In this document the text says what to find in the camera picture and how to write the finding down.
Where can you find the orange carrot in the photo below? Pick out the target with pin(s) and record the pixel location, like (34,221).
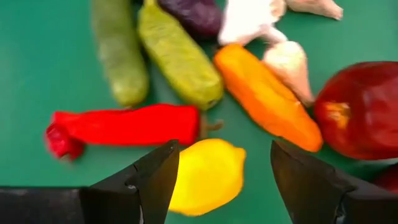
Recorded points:
(264,99)

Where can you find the large white garlic bulb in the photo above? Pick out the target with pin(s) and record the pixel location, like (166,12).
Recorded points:
(245,18)

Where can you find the slender purple eggplant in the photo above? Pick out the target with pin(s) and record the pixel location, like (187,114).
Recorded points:
(192,15)

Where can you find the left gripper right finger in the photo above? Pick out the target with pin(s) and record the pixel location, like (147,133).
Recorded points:
(314,199)

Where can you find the short light green cucumber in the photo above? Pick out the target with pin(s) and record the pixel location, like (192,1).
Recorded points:
(180,62)

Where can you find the yellow lemon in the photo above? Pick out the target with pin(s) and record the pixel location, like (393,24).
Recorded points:
(211,177)

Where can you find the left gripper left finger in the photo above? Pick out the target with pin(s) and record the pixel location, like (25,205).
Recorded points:
(109,205)

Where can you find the red object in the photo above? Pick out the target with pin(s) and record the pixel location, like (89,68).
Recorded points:
(388,179)

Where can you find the green table mat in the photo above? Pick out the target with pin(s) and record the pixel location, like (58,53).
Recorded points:
(46,62)

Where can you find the long dark green cucumber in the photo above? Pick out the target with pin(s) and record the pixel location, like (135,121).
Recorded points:
(124,62)

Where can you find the dark red apple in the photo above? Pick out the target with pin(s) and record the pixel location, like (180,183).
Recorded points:
(363,115)

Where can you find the beige plush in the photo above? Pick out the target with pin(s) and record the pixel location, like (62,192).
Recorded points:
(289,62)

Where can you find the long red chili pepper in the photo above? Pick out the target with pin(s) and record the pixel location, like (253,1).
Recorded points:
(140,124)

